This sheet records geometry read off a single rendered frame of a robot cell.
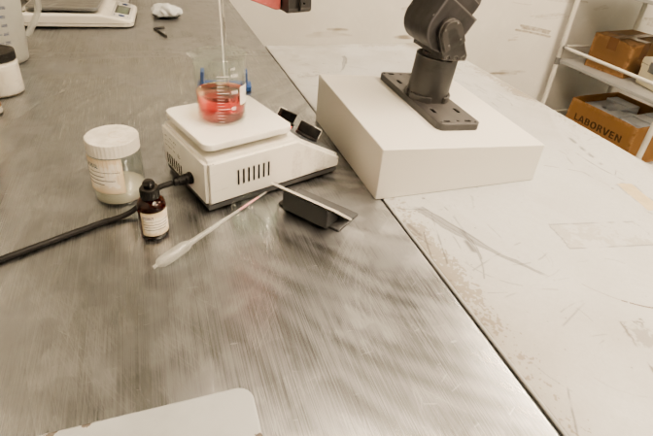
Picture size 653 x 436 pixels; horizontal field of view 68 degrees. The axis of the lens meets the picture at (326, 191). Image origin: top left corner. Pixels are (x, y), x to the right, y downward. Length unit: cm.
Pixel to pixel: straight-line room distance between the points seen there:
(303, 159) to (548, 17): 224
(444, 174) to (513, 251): 14
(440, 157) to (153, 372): 42
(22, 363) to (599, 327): 51
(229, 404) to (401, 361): 15
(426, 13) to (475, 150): 20
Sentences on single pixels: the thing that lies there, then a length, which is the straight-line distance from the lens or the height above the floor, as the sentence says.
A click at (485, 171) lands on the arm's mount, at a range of 70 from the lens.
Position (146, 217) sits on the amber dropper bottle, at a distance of 54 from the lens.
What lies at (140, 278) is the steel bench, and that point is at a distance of 52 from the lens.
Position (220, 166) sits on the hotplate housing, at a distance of 56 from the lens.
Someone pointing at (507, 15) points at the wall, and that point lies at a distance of 259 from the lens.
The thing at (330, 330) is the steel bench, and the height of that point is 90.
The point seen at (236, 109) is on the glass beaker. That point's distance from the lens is 59.
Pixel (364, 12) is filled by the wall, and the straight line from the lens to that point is 220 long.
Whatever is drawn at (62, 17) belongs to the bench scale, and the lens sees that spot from 138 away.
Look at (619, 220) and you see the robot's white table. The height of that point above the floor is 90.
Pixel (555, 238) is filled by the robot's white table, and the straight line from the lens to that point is 65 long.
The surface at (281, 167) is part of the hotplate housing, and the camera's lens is 61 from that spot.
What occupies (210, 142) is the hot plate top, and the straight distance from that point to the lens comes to 56.
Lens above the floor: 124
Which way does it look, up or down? 32 degrees down
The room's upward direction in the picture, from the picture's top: 5 degrees clockwise
